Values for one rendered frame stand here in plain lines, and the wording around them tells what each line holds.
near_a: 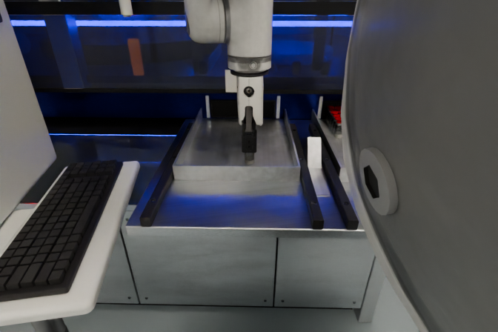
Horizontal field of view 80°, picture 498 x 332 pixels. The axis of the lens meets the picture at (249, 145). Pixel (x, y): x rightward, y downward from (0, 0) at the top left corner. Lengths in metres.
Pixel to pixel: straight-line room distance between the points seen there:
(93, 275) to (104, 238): 0.08
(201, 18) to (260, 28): 0.10
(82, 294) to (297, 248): 0.74
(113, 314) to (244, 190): 1.10
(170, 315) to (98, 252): 0.90
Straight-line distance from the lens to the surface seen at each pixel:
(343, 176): 0.63
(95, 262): 0.62
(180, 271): 1.25
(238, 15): 0.54
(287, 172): 0.61
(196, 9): 0.52
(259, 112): 0.57
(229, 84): 0.80
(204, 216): 0.53
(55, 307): 0.59
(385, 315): 1.57
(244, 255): 1.15
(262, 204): 0.56
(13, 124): 0.84
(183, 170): 0.62
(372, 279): 1.31
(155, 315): 1.51
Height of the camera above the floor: 1.23
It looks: 27 degrees down
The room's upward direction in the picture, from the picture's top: straight up
